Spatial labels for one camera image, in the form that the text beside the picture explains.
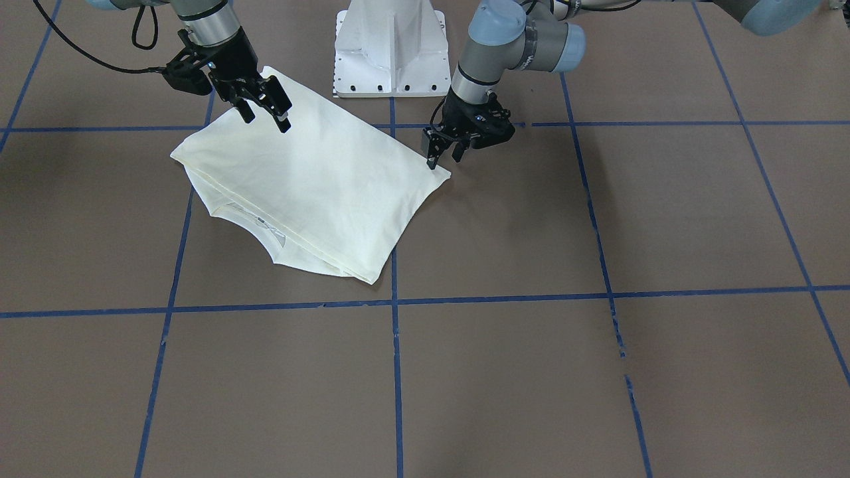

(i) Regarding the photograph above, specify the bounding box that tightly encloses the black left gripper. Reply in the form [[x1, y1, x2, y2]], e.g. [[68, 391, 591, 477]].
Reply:
[[422, 88, 515, 170]]

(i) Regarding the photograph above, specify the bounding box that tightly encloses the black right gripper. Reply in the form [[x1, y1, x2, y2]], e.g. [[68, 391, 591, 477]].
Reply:
[[162, 27, 292, 133]]

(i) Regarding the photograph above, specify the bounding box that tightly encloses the cream long-sleeve printed shirt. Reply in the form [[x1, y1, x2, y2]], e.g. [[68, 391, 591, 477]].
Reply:
[[172, 66, 450, 284]]

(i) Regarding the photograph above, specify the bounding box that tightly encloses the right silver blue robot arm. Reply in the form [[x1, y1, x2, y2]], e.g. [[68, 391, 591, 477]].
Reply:
[[147, 1, 292, 133]]

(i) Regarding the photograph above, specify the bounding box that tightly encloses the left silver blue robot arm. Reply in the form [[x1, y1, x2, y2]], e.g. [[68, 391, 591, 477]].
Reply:
[[422, 1, 637, 169]]

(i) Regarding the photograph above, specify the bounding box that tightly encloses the white camera pole base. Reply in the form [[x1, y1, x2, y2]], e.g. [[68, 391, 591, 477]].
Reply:
[[332, 1, 450, 99]]

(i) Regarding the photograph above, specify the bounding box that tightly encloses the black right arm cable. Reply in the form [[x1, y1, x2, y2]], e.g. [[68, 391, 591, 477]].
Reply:
[[32, 0, 167, 75]]

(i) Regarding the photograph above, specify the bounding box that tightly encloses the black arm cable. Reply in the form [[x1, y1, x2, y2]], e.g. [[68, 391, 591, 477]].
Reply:
[[428, 0, 645, 130], [32, 0, 167, 75]]

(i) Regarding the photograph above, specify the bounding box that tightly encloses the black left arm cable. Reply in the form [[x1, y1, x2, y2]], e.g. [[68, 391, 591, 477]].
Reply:
[[428, 0, 645, 130]]

